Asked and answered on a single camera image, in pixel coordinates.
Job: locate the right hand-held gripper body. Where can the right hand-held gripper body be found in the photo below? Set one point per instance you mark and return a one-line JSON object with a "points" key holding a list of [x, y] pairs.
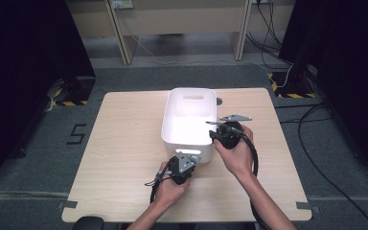
{"points": [[230, 137]]}

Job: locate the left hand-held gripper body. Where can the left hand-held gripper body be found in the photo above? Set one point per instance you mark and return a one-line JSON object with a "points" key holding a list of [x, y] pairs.
{"points": [[182, 166]]}

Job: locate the light blue cloth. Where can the light blue cloth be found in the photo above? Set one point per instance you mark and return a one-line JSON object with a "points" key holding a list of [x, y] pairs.
{"points": [[195, 157]]}

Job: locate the white plastic bin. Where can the white plastic bin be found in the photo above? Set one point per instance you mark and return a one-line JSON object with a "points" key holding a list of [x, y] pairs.
{"points": [[187, 127]]}

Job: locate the person's right hand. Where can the person's right hand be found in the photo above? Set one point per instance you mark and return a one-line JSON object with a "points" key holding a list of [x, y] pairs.
{"points": [[238, 159]]}

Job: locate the person's left hand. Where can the person's left hand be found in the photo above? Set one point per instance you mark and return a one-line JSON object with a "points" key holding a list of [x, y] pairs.
{"points": [[169, 191]]}

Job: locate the stand base with hazard tape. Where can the stand base with hazard tape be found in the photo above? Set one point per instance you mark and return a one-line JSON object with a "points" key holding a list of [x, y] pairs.
{"points": [[76, 91], [295, 83]]}

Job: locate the beige wooden desk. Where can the beige wooden desk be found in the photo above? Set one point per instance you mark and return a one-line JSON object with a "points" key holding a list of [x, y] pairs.
{"points": [[179, 19]]}

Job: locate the black chair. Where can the black chair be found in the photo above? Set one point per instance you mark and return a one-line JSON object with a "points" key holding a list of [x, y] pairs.
{"points": [[87, 224]]}

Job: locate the black curtain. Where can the black curtain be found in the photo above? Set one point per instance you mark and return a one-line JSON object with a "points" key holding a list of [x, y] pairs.
{"points": [[19, 80], [348, 64]]}

